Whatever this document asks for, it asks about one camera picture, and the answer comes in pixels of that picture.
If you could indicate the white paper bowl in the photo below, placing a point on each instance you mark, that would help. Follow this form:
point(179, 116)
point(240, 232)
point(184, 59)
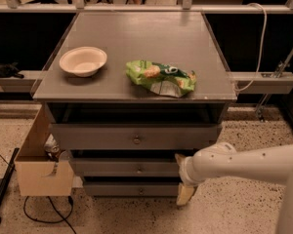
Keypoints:
point(83, 61)

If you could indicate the black bar on floor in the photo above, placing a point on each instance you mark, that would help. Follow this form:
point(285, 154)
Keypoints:
point(1, 189)

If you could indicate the grey bottom drawer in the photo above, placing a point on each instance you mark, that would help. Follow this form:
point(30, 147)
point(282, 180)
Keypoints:
point(131, 189)

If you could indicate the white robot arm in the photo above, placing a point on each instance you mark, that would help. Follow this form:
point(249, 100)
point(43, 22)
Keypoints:
point(273, 164)

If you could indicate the black object on rail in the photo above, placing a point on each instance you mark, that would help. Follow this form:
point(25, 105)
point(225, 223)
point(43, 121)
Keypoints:
point(8, 70)

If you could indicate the wooden box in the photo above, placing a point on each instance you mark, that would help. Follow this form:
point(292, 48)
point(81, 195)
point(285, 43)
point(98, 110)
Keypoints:
point(37, 174)

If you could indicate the aluminium frame rail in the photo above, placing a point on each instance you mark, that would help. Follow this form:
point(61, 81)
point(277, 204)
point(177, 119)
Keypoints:
point(16, 6)

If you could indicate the metal can in box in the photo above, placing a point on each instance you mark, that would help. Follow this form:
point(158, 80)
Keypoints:
point(52, 149)

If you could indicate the grey drawer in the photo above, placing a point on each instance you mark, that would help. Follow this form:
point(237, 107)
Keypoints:
point(134, 137)
point(126, 167)
point(131, 189)

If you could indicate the grey drawer cabinet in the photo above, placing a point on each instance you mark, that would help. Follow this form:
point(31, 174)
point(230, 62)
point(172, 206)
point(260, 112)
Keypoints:
point(181, 39)

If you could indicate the grey top drawer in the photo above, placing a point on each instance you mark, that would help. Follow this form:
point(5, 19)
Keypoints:
point(134, 137)

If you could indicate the green chip bag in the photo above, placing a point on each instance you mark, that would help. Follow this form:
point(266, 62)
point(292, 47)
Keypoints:
point(161, 79)

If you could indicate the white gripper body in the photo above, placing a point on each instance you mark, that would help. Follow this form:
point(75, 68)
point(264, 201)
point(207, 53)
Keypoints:
point(185, 172)

